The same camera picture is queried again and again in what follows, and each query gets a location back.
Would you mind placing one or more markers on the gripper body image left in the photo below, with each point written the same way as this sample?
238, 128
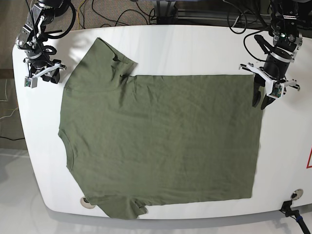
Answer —
40, 67

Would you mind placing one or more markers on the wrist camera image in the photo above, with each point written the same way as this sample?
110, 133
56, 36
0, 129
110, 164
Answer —
278, 90
30, 82

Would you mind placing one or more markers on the aluminium frame stand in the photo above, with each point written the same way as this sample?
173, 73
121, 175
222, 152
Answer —
165, 11

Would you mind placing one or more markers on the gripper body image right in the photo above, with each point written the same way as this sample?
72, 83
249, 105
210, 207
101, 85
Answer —
270, 76

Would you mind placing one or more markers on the black clamp with cable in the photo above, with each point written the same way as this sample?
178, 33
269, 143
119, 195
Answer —
295, 214

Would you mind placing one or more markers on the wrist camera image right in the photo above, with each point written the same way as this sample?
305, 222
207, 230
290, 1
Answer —
278, 90

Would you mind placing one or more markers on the red triangle sticker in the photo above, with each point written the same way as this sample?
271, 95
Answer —
309, 163

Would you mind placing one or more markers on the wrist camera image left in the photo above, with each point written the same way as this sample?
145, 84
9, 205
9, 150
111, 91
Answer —
30, 82

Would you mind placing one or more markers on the olive green T-shirt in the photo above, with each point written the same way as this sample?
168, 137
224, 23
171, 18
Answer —
138, 141

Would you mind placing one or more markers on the table cable grommet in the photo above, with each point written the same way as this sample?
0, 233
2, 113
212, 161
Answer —
297, 194
84, 202

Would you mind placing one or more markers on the left table cable grommet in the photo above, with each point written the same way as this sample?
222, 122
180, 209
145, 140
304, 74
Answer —
84, 202

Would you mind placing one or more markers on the right table cable grommet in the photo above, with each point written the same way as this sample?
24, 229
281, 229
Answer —
297, 194

